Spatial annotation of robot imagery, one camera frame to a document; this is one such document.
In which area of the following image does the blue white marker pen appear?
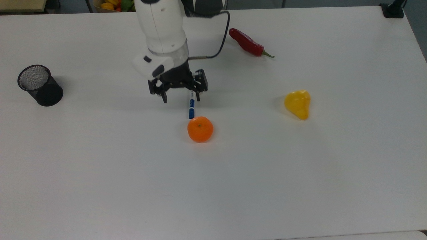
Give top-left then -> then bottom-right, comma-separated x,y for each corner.
188,90 -> 196,120

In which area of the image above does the black table clamp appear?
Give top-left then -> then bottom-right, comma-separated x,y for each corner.
380,0 -> 408,19

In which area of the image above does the orange mandarin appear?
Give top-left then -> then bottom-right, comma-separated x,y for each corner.
187,116 -> 214,143

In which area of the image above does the light wooden table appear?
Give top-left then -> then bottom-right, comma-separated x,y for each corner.
0,0 -> 47,13

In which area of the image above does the basket of toy fruits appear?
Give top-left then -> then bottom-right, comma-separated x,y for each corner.
93,0 -> 136,13

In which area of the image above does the black mesh pen holder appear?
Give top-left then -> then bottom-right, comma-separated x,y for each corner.
17,65 -> 64,107

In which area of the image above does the yellow bell pepper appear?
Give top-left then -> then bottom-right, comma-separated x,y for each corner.
284,89 -> 311,120

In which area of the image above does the red chili pepper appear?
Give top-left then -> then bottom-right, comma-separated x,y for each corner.
229,28 -> 275,59

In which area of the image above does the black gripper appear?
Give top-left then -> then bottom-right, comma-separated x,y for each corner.
148,62 -> 208,103

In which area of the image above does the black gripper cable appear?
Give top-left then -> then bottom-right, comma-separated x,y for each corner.
188,10 -> 231,59

